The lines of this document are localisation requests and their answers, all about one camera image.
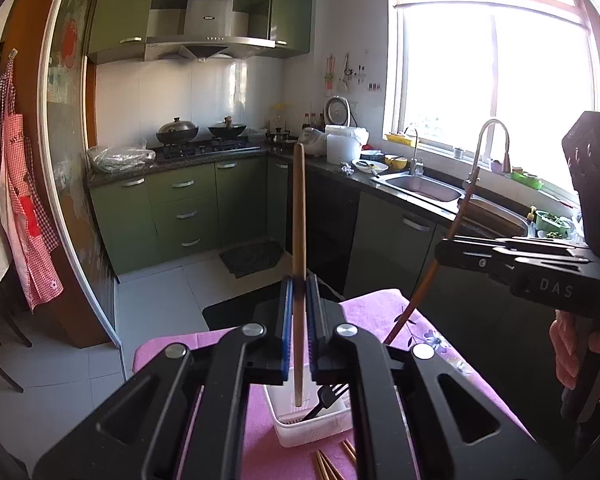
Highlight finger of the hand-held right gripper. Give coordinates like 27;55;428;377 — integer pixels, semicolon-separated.
434;236;518;277

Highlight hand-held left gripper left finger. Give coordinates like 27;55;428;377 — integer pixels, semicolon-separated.
32;277;298;480

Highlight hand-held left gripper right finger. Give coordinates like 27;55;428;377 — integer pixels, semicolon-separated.
306;274;566;480

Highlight white utensil holder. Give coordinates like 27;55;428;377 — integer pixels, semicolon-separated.
264;382;353;450

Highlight person's right hand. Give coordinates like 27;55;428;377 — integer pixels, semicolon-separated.
549;311;600;402

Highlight black plastic fork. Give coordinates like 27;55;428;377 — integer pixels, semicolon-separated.
300;384;350;422

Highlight green bowl of vegetables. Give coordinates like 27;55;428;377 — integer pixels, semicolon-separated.
535;209;573;233

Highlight purple floral tablecloth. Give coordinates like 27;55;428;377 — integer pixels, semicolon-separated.
131;287;533;480

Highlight green tray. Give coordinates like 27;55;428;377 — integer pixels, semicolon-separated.
510;170;546;191

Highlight dark floor mat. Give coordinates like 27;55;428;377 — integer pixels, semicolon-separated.
218;240;286;279

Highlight dark green sink cabinets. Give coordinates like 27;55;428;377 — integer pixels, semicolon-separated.
267;155;588;361

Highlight steel sink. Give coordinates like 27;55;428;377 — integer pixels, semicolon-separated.
382;171;531;238

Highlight tall curved copper faucet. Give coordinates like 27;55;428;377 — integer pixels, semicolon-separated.
462;118;512;196

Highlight small chrome faucet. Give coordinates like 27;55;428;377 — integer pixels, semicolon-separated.
402;127;426;177

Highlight white bowl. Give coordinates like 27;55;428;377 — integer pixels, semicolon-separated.
351;158;390;173

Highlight window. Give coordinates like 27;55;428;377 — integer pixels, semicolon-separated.
382;0;600;196

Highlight green lower cabinets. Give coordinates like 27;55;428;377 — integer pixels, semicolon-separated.
89;152;291;276

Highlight white rice cooker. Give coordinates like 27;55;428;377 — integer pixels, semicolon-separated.
297;127;329;157

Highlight small black pot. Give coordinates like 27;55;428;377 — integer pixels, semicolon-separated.
265;129;298;147

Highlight black gas stove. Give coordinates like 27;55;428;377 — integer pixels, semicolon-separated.
152;140;251;161

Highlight round steel cooker lid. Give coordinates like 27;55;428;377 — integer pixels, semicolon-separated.
325;96;352;128

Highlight black wok with lid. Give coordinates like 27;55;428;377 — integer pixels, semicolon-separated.
155;116;201;145

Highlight clear plastic bag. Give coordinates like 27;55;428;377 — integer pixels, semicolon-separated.
87;142;156;175

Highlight sliding glass door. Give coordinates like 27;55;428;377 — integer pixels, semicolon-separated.
37;0;126;361

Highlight dark wooden chair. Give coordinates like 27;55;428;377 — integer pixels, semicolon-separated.
0;265;33;393

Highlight red checked apron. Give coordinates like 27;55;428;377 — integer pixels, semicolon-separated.
0;57;65;313

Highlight steel range hood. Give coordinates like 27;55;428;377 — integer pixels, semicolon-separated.
145;0;277;63

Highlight green upper cabinets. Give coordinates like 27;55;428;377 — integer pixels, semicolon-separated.
86;0;315;66

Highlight black wok with wooden handle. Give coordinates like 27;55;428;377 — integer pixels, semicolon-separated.
207;116;249;141

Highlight wall utensil hooks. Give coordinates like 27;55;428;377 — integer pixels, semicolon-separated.
322;52;383;93

